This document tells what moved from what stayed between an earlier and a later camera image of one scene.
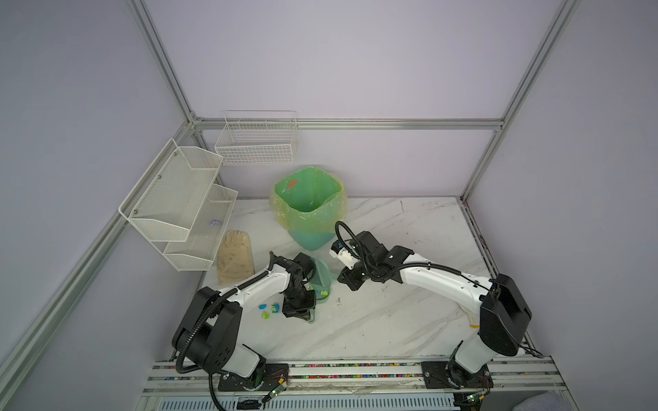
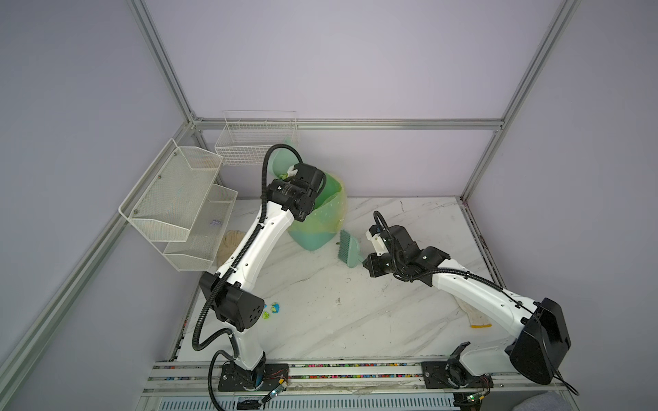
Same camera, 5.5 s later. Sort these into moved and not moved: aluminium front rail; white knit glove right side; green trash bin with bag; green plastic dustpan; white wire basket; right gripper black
Moved: right gripper black; green plastic dustpan
Not moved: white knit glove right side; green trash bin with bag; white wire basket; aluminium front rail
